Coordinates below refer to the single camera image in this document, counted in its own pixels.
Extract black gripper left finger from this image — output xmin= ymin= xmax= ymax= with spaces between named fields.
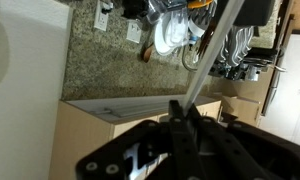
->
xmin=74 ymin=99 xmax=208 ymax=180

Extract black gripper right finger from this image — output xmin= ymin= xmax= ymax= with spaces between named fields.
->
xmin=185 ymin=103 xmax=300 ymax=180

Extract white plastic spoon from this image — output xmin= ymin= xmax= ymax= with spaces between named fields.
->
xmin=181 ymin=0 xmax=247 ymax=112

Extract light wood upper cabinets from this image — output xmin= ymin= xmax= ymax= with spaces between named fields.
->
xmin=48 ymin=94 xmax=262 ymax=180

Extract stainless steel refrigerator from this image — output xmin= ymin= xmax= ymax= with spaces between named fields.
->
xmin=259 ymin=31 xmax=300 ymax=150

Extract brown wooden utensil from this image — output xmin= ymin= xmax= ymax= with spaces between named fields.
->
xmin=142 ymin=42 xmax=156 ymax=64

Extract dish rack with dishes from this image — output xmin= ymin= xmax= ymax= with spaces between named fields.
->
xmin=146 ymin=0 xmax=279 ymax=82

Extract white wall outlet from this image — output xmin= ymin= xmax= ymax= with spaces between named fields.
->
xmin=93 ymin=0 xmax=114 ymax=32
xmin=126 ymin=18 xmax=143 ymax=45

